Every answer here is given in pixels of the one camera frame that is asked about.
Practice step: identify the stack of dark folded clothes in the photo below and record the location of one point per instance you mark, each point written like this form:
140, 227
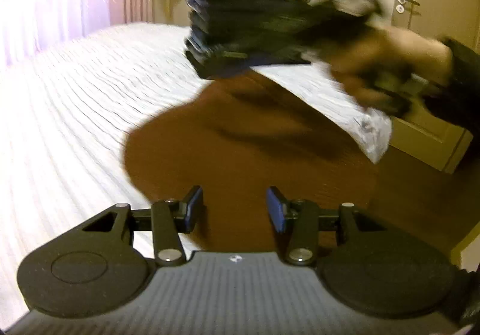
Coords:
229, 36

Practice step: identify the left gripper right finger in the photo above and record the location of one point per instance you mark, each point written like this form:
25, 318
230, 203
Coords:
296, 227

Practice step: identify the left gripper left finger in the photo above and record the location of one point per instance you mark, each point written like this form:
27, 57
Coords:
169, 219

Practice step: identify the person's right hand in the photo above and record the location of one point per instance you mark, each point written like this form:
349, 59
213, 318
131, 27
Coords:
390, 49

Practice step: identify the dark brown knit garment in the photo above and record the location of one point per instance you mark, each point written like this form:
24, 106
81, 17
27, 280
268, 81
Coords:
237, 139

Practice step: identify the striped grey bed sheet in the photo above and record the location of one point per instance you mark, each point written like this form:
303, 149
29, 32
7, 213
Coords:
65, 116

